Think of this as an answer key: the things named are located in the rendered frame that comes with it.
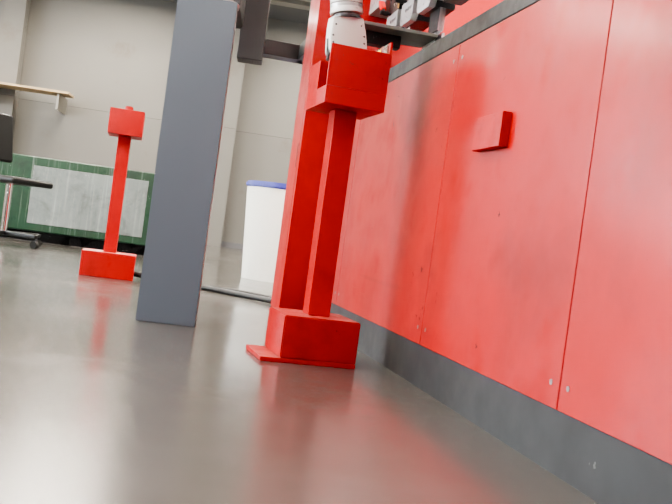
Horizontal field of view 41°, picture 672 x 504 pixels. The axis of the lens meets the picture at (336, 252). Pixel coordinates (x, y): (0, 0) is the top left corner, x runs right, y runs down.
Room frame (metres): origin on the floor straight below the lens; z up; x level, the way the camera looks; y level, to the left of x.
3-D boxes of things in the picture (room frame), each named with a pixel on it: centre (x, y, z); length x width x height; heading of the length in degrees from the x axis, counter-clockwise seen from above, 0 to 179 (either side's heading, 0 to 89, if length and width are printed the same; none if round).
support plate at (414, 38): (2.83, -0.08, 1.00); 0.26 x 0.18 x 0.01; 102
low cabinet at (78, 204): (7.69, 2.08, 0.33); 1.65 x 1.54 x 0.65; 8
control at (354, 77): (2.34, 0.03, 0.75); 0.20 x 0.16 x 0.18; 16
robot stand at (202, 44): (2.79, 0.50, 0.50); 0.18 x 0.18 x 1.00; 7
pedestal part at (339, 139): (2.34, 0.03, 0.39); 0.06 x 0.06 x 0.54; 16
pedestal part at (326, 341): (2.33, 0.06, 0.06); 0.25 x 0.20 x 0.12; 106
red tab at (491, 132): (1.83, -0.28, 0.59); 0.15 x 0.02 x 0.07; 12
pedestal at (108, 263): (4.27, 1.08, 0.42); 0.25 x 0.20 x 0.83; 102
